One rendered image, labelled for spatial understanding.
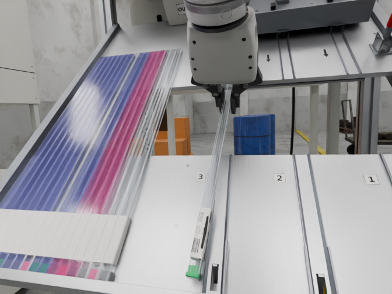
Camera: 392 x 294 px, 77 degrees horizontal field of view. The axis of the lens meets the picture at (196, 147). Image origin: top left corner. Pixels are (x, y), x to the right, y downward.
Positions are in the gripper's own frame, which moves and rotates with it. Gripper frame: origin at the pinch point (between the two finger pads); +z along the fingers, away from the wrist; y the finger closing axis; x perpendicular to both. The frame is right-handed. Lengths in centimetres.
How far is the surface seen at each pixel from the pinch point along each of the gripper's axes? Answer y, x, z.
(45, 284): 16.6, 32.9, -2.7
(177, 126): 129, -215, 264
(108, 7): 41, -39, -1
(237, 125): 29, -199, 238
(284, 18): -9.5, -22.9, -2.2
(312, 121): -27, -45, 54
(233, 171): -2.6, 14.5, 0.1
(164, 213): 5.9, 22.0, -0.2
